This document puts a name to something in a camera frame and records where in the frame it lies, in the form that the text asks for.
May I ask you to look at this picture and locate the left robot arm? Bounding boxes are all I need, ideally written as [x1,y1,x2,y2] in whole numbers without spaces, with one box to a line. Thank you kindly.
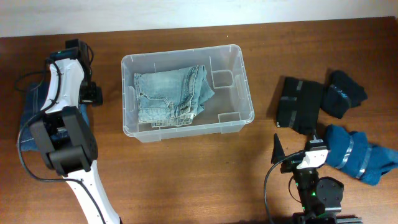
[26,39,122,224]

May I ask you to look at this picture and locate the black rolled garment with tape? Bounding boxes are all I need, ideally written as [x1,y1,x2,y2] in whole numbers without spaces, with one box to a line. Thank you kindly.
[321,70,368,119]

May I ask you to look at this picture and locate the light blue jeans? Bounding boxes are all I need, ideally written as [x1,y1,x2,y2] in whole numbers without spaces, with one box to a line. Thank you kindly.
[134,65,215,128]

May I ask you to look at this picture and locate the black garment with tape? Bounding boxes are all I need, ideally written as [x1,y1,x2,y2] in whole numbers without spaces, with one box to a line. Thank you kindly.
[276,77,324,135]
[321,70,368,119]

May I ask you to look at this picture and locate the dark blue jeans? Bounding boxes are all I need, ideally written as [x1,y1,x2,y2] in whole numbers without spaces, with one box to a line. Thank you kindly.
[20,83,90,151]

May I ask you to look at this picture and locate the clear plastic storage bin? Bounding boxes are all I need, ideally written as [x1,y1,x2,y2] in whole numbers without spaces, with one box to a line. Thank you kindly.
[121,44,254,142]

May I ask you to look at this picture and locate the blue rolled garment with tape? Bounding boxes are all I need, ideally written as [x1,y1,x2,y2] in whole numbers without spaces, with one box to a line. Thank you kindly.
[324,124,397,186]

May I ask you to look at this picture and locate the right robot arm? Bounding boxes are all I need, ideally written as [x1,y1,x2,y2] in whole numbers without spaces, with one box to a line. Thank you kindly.
[271,134,344,223]

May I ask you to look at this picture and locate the black aluminium rail base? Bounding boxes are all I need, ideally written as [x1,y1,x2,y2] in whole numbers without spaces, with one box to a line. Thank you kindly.
[290,213,364,224]

